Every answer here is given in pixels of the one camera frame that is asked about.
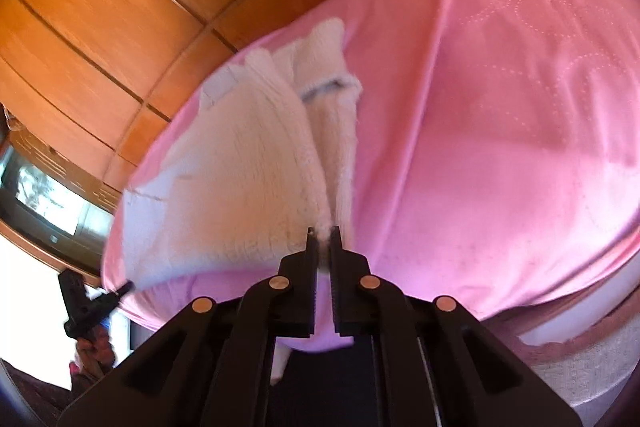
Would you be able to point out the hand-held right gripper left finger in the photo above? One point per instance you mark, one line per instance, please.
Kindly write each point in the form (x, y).
(300, 297)

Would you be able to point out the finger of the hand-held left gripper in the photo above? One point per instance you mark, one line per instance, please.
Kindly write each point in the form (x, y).
(112, 296)
(70, 289)

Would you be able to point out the pink blanket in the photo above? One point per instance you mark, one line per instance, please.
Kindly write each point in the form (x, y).
(475, 132)

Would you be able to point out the person's left hand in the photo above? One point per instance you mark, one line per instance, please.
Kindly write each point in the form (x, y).
(97, 349)

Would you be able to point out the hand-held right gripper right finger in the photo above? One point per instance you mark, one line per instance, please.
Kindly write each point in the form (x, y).
(350, 297)

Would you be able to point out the white mattress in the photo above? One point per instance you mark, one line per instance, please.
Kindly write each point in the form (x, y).
(555, 332)

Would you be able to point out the wooden wardrobe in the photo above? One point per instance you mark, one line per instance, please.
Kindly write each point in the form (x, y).
(125, 7)

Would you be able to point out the grey bed base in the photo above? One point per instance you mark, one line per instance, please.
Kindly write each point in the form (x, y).
(595, 374)

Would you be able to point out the white knit sweater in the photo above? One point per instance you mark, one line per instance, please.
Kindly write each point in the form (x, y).
(250, 167)

